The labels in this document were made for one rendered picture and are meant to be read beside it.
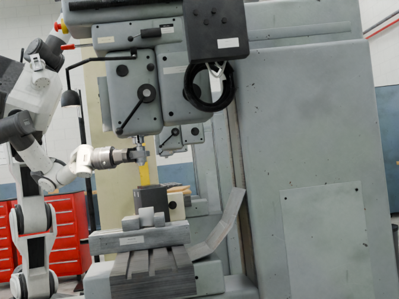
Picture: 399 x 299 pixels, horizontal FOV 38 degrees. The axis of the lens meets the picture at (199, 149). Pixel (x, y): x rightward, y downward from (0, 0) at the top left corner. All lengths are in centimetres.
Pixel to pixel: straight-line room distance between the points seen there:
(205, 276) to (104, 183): 197
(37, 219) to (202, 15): 132
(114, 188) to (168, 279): 241
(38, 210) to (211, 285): 101
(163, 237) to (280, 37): 86
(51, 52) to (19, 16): 917
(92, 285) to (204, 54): 89
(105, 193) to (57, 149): 743
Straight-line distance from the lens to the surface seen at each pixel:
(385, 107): 934
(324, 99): 215
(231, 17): 198
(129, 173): 399
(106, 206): 400
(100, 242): 207
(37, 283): 294
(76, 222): 679
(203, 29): 196
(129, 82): 219
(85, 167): 231
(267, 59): 212
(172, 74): 217
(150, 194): 259
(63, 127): 1140
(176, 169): 1127
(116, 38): 220
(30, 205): 281
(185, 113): 216
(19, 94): 253
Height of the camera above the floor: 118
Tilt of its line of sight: 1 degrees up
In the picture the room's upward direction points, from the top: 7 degrees counter-clockwise
